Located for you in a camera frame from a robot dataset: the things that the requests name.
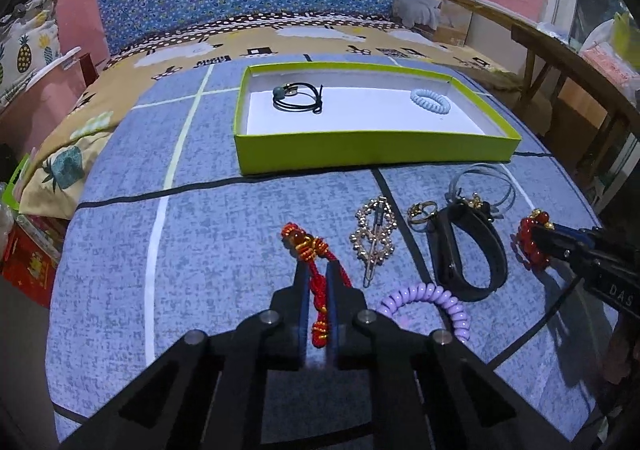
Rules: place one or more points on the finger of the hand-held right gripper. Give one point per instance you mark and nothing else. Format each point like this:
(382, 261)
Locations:
(564, 231)
(560, 250)

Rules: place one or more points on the pineapple print pillow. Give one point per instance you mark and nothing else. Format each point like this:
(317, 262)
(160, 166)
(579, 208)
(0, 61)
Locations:
(27, 49)

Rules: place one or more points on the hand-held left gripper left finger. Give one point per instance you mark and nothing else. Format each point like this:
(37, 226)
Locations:
(303, 310)

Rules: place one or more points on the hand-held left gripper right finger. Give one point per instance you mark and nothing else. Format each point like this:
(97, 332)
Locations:
(332, 310)

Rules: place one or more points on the green cardboard box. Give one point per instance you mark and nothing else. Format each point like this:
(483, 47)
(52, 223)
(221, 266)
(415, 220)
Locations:
(370, 149)

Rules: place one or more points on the black wristband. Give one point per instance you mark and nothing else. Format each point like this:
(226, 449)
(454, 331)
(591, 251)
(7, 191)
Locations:
(492, 250)

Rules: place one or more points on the gold pearl hair clip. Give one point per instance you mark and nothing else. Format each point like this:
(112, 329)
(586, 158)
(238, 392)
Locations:
(372, 235)

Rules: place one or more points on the yellow printed bed sheet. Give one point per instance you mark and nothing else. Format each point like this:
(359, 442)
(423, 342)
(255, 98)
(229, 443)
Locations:
(100, 114)

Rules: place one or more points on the blue grey checked blanket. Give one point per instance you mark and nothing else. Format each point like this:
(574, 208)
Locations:
(210, 250)

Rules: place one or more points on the wooden chair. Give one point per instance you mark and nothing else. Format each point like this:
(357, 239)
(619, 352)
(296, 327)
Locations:
(565, 64)

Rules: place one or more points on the red box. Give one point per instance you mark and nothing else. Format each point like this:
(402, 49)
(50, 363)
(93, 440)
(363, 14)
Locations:
(27, 265)

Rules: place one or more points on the pink patterned bag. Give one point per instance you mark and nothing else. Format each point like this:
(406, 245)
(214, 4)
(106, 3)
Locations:
(610, 62)

